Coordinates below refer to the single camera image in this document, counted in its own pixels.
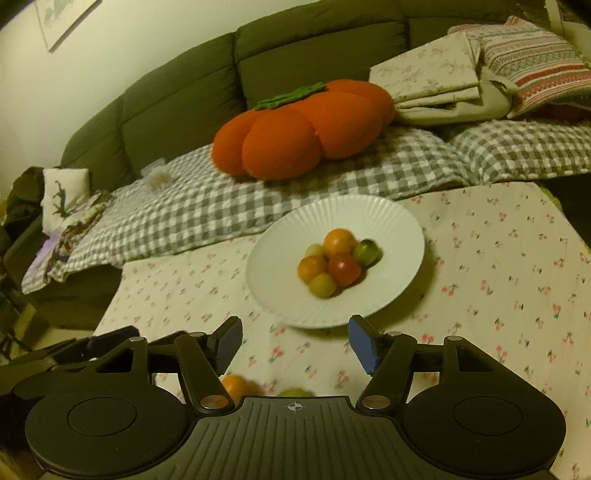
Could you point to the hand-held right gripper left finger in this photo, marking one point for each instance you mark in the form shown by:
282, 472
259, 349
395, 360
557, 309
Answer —
229, 344

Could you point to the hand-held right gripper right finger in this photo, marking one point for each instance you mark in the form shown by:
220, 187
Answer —
363, 347

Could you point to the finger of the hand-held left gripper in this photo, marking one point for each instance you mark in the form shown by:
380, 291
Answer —
108, 340

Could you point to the orange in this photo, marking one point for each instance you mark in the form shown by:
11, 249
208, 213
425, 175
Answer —
340, 241
236, 387
312, 269

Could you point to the red apple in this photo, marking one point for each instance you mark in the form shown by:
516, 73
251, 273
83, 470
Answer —
345, 270

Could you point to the white ribbed plate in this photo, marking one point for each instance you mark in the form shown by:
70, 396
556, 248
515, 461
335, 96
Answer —
286, 272

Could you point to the small yellow-green jujube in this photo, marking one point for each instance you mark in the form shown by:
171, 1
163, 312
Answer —
315, 250

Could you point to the purple cloth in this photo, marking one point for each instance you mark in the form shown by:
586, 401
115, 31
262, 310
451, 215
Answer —
39, 267

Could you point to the brown patterned cloth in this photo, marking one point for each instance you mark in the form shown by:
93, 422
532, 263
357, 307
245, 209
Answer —
78, 230

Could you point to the cherry print tablecloth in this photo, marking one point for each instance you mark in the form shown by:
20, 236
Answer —
485, 277

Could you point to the grey checked blanket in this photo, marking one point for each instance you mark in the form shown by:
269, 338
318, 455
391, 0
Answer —
207, 203

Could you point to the white tree print pillow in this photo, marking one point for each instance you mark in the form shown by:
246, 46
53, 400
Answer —
64, 194

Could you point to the dark clothes pile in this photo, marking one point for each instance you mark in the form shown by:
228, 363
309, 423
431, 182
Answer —
21, 198

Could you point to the white fluffy toy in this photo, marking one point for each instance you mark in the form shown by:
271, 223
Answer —
157, 177

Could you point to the orange pumpkin cushion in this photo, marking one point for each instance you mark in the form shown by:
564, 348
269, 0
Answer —
295, 134

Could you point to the dark green sofa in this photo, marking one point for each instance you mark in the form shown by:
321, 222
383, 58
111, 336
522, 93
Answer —
184, 106

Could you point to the grey folded cloth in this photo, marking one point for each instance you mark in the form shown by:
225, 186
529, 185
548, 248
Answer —
471, 108

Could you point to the folded floral cloth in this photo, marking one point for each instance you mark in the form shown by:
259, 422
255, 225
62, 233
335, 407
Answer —
425, 69

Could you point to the striped knitted pillow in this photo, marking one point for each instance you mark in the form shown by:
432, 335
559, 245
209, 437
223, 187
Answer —
531, 60

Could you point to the framed wall picture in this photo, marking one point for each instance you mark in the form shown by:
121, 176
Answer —
69, 21

